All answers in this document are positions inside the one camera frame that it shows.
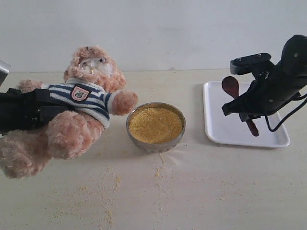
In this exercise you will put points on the steel bowl of yellow millet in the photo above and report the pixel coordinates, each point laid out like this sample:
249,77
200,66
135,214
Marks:
155,127

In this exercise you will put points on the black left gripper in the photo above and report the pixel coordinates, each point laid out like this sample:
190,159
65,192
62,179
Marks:
27,111

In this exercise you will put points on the dark red wooden spoon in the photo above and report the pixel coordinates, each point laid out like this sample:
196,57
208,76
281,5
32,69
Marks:
230,86

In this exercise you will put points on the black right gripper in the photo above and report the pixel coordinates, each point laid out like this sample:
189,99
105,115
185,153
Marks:
270,91

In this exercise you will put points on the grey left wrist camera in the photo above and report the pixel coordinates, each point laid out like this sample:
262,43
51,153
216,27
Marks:
4,71

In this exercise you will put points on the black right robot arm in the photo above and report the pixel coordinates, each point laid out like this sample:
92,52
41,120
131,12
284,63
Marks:
295,49

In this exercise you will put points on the tan teddy bear striped sweater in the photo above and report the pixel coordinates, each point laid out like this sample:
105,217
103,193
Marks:
94,86

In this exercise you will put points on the white rectangular plastic tray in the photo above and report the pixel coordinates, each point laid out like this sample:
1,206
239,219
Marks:
229,129

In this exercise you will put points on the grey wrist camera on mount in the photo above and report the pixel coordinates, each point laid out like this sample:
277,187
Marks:
246,64

